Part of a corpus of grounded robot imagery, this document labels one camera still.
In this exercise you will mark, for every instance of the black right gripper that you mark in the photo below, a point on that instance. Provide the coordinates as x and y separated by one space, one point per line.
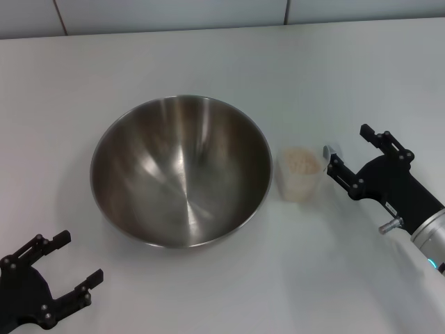
393 184

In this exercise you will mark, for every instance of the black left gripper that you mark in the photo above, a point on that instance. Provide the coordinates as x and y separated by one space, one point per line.
21 295

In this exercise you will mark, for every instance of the white rice grains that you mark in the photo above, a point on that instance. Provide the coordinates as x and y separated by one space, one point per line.
302 161

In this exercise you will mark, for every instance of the transparent plastic measuring cup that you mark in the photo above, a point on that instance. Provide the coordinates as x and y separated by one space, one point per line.
295 189

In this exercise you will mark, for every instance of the stainless steel mixing bowl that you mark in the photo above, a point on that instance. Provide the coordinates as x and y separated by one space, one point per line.
180 174

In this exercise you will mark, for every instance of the white partition panel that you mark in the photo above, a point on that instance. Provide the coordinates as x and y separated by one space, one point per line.
24 17
365 10
174 14

